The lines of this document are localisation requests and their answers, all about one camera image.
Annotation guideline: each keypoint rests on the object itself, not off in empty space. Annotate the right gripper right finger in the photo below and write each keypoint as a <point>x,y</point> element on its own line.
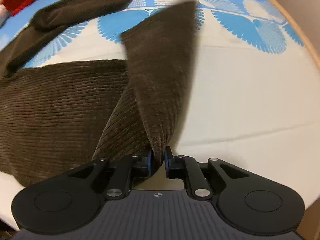
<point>202,181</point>

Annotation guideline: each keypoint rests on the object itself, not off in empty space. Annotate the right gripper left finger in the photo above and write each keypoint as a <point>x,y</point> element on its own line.
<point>113,180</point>

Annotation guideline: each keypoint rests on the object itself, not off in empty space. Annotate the brown corduroy pants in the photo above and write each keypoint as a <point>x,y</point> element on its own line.
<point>61,116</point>

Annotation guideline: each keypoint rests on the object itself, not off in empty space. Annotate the blue white patterned bedsheet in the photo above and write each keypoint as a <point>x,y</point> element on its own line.
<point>255,95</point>

